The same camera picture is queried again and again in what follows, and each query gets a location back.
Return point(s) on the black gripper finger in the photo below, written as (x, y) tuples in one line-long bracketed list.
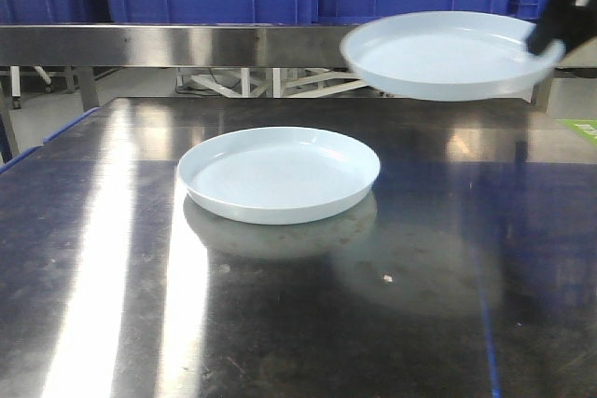
[(573, 22)]

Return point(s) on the light blue plate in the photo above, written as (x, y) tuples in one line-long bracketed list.
[(279, 175), (448, 56)]

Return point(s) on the white metal frame background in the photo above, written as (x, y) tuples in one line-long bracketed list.
[(272, 82)]

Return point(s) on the stainless steel shelf rail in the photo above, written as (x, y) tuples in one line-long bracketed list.
[(96, 45)]

